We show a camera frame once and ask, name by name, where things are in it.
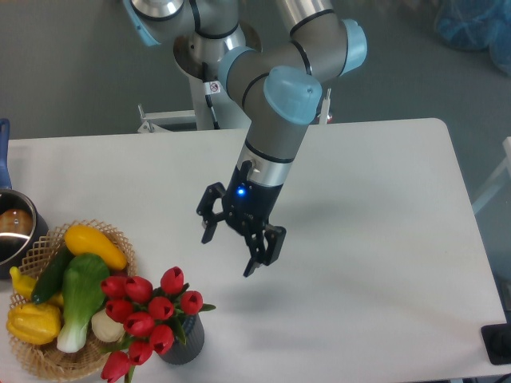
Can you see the blue handled steel pot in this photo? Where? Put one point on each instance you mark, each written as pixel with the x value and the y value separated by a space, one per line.
pixel 21 223

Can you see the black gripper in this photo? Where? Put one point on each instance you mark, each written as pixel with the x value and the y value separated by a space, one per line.
pixel 248 206

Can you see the red tulip bouquet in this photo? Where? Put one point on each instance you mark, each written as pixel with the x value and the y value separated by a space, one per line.
pixel 152 318

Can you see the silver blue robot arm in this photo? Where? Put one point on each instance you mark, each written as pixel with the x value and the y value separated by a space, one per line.
pixel 279 91

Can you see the small yellow gourd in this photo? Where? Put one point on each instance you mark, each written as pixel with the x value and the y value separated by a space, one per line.
pixel 24 286

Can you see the green cucumber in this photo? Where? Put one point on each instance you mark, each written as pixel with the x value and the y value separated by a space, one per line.
pixel 47 288

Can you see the dark grey ribbed vase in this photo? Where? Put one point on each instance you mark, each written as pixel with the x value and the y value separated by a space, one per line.
pixel 182 353

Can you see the green bok choy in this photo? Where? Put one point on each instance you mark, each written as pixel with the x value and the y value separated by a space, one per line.
pixel 83 297

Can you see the yellow squash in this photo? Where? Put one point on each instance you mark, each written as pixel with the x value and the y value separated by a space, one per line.
pixel 81 239

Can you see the white frame at right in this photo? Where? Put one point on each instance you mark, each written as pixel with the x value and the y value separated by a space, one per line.
pixel 497 179

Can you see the woven bamboo basket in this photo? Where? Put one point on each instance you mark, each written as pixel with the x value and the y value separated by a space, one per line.
pixel 46 361

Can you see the black device at table edge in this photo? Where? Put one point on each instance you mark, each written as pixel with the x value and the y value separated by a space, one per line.
pixel 497 343

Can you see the blue plastic bag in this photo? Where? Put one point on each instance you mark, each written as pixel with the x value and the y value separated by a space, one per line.
pixel 477 26

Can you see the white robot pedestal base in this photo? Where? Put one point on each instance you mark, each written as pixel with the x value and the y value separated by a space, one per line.
pixel 226 68

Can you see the yellow bell pepper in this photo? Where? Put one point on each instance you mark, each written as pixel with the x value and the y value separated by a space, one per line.
pixel 34 324

